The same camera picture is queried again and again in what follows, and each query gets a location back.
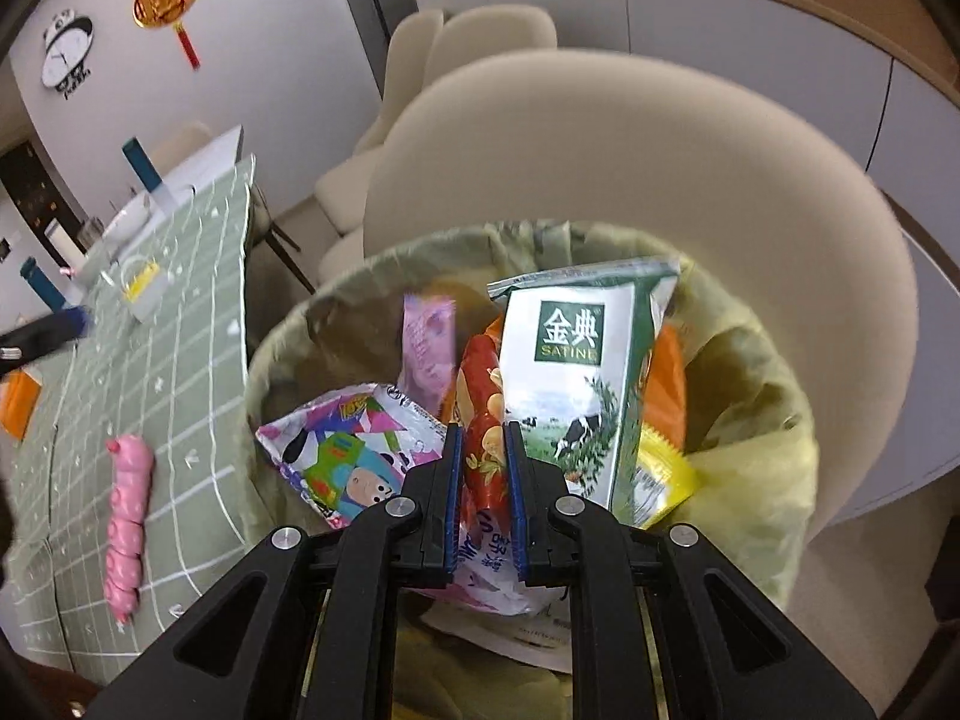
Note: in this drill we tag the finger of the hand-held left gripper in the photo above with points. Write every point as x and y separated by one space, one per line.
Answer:
71 321

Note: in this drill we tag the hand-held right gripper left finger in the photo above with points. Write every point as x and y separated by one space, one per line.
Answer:
451 510

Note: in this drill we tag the pink purple wrapper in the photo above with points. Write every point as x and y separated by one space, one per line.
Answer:
427 345

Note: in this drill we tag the metal cup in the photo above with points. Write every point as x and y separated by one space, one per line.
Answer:
90 234

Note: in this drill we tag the green checked tablecloth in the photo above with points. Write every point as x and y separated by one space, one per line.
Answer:
195 360

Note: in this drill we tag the white bowl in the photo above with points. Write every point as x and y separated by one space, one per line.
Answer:
124 223

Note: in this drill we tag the orange plastic bag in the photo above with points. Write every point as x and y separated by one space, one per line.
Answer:
667 390

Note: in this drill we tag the white silver snack packet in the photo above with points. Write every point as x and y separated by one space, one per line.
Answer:
570 390

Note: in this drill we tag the white thermos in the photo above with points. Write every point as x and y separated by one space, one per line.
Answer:
60 240

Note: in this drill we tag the tall teal bottle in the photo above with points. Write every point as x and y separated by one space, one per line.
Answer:
142 165

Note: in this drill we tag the white paper packet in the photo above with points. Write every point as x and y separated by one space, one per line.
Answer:
510 634

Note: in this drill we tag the panda wall clock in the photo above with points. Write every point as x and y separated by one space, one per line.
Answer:
66 52

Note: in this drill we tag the small white gift box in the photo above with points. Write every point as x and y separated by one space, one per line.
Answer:
146 289

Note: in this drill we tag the blue flask with cap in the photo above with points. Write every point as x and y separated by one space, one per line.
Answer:
41 281

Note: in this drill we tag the orange tissue pack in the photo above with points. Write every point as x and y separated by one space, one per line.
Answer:
19 405

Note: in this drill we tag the yellow wrapper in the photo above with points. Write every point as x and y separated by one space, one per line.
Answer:
664 472

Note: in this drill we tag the dark tall cabinet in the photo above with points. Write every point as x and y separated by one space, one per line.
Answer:
375 0

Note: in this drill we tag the red snack wrapper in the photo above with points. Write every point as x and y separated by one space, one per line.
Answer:
484 435

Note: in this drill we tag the yellow plastic bin liner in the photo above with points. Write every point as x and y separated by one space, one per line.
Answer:
750 480

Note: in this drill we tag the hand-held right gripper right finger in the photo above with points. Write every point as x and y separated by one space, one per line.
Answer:
516 510

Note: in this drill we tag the pink caterpillar toy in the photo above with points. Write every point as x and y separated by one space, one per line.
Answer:
127 525

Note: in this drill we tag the beige chair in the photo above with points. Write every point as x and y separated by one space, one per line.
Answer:
637 165
409 45
495 30
180 139

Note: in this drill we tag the cartoon print wrapper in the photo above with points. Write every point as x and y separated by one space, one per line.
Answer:
345 457

